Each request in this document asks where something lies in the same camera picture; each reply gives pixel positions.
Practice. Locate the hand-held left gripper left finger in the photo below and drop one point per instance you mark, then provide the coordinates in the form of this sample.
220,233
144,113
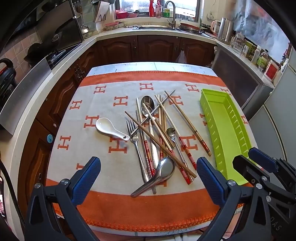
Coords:
89,178

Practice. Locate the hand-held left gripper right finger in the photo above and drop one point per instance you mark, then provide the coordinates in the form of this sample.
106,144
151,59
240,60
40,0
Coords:
209,182

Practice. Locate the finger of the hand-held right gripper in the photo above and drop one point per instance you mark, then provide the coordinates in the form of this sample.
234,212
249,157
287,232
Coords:
247,170
261,157

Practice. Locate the dark brown wooden chopstick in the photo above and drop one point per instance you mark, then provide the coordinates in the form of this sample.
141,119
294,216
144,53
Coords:
187,169

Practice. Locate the white chopstick red striped end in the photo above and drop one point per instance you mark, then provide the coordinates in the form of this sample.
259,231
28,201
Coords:
148,154
186,148
181,170

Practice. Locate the green plastic utensil tray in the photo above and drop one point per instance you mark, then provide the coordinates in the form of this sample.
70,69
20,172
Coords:
231,139

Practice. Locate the brown chopstick striped end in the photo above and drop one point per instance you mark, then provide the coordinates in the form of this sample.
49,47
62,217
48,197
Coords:
205,146

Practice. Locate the steel soup spoon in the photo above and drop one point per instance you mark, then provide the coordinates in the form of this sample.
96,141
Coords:
165,166

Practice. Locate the white ceramic spoon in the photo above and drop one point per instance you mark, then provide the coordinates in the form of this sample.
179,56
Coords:
104,126

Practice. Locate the small steel spoon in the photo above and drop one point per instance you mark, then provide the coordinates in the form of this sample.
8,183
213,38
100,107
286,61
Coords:
171,132

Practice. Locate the steel fork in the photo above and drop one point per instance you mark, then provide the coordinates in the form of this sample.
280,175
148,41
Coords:
131,131

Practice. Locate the tan wooden chopstick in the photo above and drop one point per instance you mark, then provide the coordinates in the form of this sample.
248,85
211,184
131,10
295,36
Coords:
163,111
159,109

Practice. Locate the large steel spoon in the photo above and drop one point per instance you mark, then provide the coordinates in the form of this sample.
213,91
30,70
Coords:
148,104

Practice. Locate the grey refrigerator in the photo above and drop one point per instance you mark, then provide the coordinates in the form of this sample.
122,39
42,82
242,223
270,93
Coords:
279,111

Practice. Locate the orange and white printed blanket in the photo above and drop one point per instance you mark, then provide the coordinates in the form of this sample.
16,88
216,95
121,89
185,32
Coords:
111,109

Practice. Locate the red and white box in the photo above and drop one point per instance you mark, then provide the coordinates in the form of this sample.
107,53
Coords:
271,71

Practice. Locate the clear bottle green label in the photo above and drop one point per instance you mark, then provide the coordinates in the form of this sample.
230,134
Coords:
262,61

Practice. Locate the white plastic bottle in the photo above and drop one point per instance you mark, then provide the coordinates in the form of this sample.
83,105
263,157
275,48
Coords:
255,56

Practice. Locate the low steel stove panel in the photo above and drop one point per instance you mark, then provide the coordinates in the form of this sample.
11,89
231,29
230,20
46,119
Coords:
25,92

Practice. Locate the small glass jar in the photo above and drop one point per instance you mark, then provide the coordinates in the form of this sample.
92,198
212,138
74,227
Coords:
245,51

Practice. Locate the green box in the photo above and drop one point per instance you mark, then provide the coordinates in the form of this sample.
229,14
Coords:
252,49

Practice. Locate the gas stove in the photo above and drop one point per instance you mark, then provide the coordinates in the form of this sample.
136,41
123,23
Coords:
60,55

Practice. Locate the white plastic bag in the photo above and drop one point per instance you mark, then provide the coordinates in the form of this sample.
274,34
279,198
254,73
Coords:
181,57

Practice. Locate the black pressure cooker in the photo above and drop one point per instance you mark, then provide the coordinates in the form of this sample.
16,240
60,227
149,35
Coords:
7,78

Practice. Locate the steel electric kettle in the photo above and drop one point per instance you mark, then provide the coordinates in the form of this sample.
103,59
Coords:
225,29

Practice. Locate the black wok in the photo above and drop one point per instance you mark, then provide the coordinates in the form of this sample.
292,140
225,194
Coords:
37,52

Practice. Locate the pink and white kettle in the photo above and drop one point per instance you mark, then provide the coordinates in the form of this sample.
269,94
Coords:
215,27

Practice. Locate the patterned ceramic jar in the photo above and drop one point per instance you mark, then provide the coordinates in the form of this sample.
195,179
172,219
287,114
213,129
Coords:
87,35

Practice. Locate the small steel lidded pot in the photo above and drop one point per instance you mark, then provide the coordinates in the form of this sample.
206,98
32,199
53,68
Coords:
84,29

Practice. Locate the white kitchen countertop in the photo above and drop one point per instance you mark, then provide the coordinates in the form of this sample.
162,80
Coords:
115,31

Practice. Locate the red pan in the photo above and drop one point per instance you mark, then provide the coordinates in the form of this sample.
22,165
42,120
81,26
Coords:
188,25

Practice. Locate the pink bowl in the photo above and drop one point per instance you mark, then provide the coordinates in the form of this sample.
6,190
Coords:
111,26

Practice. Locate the steel kitchen sink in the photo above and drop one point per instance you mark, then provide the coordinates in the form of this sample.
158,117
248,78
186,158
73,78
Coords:
157,27

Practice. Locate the pink plastic basin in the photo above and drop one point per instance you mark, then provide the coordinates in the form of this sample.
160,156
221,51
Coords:
121,14

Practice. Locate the steel faucet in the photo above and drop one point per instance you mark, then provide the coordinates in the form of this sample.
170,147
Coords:
174,14

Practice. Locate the kitchen window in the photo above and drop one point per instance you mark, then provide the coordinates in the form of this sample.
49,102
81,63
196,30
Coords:
185,7

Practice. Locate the small bowl on windowsill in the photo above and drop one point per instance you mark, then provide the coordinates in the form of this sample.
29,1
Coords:
133,15

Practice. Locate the cutting board on rack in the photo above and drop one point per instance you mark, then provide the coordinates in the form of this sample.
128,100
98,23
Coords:
104,9

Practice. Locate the black range hood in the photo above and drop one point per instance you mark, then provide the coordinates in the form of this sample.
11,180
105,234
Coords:
27,14

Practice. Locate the pink bottle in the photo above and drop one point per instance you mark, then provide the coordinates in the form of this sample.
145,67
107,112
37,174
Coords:
158,10

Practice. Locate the red spray bottle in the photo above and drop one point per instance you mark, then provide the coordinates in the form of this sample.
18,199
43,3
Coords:
152,9

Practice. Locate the plastic wall sheet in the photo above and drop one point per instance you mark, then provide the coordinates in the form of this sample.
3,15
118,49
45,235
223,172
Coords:
261,25

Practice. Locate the white wall socket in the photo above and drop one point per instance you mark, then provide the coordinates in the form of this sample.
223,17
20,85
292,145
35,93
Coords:
210,15

